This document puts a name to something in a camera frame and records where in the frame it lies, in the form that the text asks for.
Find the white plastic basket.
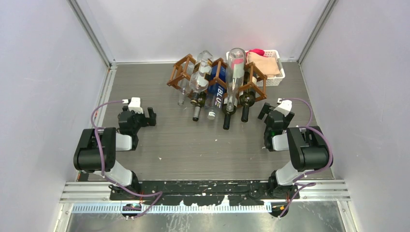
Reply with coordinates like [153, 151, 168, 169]
[226, 49, 286, 87]

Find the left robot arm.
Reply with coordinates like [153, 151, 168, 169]
[73, 106, 157, 200]

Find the round clear bottle pink label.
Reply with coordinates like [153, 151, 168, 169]
[226, 48, 246, 112]

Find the green bottle silver cap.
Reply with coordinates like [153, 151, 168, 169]
[190, 91, 206, 121]

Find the aluminium frame rail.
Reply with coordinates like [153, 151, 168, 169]
[59, 180, 351, 217]

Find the slim clear glass bottle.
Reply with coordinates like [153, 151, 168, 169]
[177, 62, 194, 106]

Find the blue Dash Blue bottle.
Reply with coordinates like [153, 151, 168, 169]
[205, 66, 226, 120]

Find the pink cloth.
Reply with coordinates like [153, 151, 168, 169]
[246, 49, 265, 57]

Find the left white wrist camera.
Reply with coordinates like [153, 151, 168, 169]
[128, 97, 144, 114]

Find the square clear liquor bottle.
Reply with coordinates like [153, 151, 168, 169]
[190, 50, 213, 93]

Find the beige cloth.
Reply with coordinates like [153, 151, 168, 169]
[247, 52, 280, 77]

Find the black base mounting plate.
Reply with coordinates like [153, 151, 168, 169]
[109, 179, 299, 206]

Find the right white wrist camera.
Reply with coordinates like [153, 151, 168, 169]
[274, 98, 292, 116]

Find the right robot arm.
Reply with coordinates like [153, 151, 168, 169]
[258, 99, 333, 199]

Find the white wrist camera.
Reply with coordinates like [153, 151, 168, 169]
[274, 98, 292, 116]
[128, 97, 144, 114]

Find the brown wooden wine rack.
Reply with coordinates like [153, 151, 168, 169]
[167, 54, 267, 102]

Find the green labelled bottle black cap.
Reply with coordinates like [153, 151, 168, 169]
[239, 87, 256, 122]

